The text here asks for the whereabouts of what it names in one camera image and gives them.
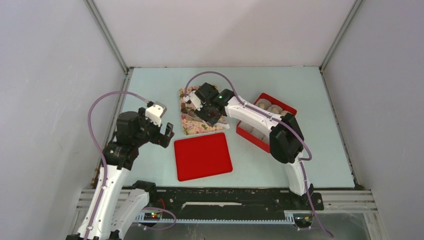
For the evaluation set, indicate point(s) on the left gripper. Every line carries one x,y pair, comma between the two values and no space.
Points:
159,138

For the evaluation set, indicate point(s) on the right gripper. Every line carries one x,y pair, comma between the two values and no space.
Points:
201,113

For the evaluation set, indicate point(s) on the metal tongs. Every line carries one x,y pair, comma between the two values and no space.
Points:
197,119

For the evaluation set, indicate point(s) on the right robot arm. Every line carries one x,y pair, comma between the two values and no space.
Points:
286,141

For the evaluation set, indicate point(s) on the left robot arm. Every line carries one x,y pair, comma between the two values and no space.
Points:
133,130

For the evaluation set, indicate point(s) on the red chocolate box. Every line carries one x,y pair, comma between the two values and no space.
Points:
254,136

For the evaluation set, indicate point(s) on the floral tray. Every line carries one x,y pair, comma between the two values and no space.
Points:
190,127

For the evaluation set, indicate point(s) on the red box lid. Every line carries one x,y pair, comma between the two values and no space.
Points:
202,156

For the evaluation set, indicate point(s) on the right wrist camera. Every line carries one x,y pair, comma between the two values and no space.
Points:
192,98

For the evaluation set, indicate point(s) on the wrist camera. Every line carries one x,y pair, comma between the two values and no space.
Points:
155,111
192,98

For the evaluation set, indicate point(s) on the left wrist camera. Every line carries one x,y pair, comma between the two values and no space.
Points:
155,111

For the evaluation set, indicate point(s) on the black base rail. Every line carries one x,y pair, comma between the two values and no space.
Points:
233,204

